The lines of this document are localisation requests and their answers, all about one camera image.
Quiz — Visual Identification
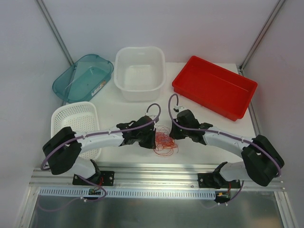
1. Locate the wire bundle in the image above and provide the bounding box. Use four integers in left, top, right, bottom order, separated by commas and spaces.
152, 123, 179, 157

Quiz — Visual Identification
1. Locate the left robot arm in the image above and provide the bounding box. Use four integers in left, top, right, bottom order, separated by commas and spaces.
41, 115, 156, 185

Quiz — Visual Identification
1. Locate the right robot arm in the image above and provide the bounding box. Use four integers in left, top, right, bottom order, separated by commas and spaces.
170, 107, 285, 189

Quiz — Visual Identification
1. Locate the red plastic tray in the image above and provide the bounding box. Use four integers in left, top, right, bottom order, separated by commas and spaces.
172, 56, 257, 121

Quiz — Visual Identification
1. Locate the white plastic tub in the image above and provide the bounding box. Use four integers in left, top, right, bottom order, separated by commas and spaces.
114, 46, 166, 102

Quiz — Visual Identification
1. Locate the white perforated basket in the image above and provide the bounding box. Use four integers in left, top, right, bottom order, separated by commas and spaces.
51, 101, 103, 160

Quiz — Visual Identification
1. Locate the teal transparent plastic bin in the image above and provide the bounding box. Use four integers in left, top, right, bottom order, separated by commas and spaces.
52, 54, 114, 104

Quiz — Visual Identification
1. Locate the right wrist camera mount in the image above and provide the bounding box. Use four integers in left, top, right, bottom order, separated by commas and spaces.
173, 105, 185, 113

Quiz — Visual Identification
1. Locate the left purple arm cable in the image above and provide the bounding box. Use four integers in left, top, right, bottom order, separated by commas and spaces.
40, 103, 162, 171

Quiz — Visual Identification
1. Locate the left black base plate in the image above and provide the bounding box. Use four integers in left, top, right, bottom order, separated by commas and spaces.
72, 171, 115, 186

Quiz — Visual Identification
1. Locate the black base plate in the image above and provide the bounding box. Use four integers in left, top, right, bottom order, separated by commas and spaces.
72, 171, 115, 186
197, 173, 241, 189

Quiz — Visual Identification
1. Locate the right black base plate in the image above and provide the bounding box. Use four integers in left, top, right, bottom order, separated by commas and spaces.
197, 173, 241, 189

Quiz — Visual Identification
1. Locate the right aluminium frame post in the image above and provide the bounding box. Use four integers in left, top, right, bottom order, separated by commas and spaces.
238, 0, 286, 75

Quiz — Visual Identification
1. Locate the aluminium frame post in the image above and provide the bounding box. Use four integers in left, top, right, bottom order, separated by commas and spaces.
35, 0, 74, 65
238, 0, 286, 75

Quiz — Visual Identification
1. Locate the white slotted cable duct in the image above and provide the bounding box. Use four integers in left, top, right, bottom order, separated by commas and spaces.
39, 187, 216, 200

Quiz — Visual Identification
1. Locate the aluminium mounting rail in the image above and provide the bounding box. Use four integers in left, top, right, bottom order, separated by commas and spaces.
29, 162, 286, 191

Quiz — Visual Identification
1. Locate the left aluminium frame post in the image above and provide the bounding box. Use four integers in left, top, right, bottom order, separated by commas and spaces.
35, 0, 74, 65

